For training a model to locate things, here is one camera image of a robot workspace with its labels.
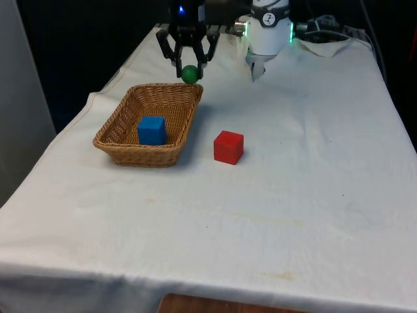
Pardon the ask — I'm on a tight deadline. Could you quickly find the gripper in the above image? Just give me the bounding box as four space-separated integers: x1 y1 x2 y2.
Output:
155 0 220 80

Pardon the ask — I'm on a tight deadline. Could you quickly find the green ball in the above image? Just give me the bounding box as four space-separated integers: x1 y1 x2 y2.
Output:
181 65 199 84

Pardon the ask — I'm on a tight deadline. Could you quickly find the wicker basket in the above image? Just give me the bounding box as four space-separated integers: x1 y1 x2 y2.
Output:
93 83 204 168

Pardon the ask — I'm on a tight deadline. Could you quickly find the blue cube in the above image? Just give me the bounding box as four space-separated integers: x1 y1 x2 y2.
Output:
137 116 168 146

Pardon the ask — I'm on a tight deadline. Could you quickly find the red cube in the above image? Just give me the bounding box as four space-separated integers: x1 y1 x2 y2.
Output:
213 130 245 165

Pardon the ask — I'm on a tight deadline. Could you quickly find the black cable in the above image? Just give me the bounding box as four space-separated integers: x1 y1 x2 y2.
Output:
360 0 388 82

